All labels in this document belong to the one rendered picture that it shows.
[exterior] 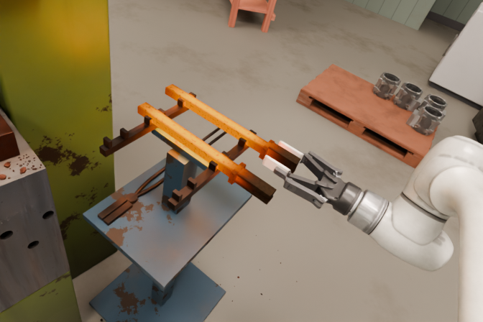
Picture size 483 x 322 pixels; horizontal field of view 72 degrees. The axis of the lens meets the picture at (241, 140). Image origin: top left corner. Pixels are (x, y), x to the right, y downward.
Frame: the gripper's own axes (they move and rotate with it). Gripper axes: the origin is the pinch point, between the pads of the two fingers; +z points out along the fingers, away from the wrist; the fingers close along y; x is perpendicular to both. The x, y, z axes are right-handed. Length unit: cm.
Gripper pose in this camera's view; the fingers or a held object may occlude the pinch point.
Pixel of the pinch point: (281, 157)
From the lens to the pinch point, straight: 84.1
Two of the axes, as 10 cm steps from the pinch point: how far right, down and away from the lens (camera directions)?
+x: 2.2, -7.3, -6.5
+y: 5.4, -4.6, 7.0
